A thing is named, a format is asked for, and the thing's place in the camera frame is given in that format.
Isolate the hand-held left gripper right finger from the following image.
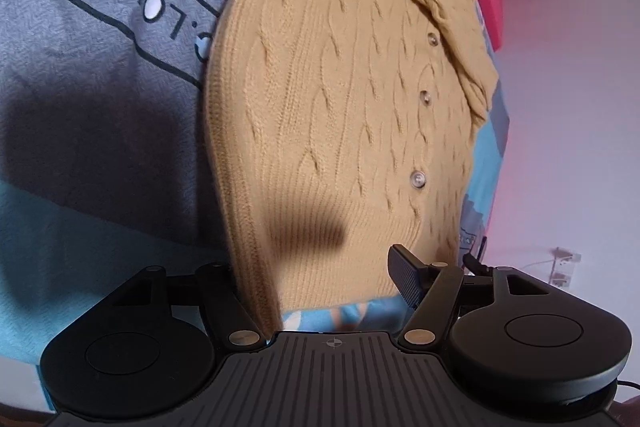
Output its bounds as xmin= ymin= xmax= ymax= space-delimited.
xmin=387 ymin=244 xmax=553 ymax=351

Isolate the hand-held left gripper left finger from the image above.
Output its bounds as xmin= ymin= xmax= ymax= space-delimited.
xmin=102 ymin=263 xmax=267 ymax=351

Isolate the tan cable-knit cardigan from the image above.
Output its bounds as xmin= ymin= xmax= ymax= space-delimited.
xmin=202 ymin=0 xmax=500 ymax=338

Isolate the blue grey patterned bed cover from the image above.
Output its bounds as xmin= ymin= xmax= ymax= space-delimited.
xmin=0 ymin=0 xmax=511 ymax=413

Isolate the white wall socket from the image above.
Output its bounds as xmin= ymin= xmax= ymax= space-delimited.
xmin=549 ymin=247 xmax=584 ymax=289

